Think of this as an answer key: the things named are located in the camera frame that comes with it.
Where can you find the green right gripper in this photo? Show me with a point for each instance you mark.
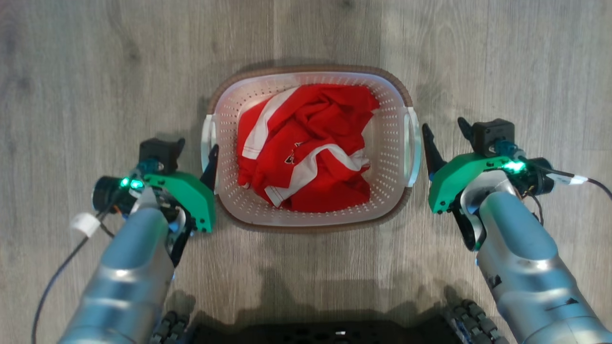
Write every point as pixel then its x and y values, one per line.
pixel 454 179

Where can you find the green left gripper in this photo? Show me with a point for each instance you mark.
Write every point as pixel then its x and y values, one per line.
pixel 191 196

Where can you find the white perforated plastic laundry basket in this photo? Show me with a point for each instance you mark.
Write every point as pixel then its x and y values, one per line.
pixel 392 157

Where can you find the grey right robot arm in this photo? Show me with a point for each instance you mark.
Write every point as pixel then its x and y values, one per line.
pixel 521 258

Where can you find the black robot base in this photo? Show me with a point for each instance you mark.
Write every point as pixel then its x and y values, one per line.
pixel 325 334

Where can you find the red and white garment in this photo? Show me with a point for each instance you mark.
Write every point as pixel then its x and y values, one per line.
pixel 315 143

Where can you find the black roller wheel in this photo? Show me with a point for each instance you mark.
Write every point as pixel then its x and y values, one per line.
pixel 475 322
pixel 169 329

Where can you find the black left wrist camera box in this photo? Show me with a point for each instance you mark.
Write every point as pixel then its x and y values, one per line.
pixel 155 153

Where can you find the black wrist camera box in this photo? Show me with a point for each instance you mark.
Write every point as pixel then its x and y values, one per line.
pixel 155 153
pixel 492 136

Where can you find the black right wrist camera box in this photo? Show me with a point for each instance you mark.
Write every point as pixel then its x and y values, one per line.
pixel 492 136

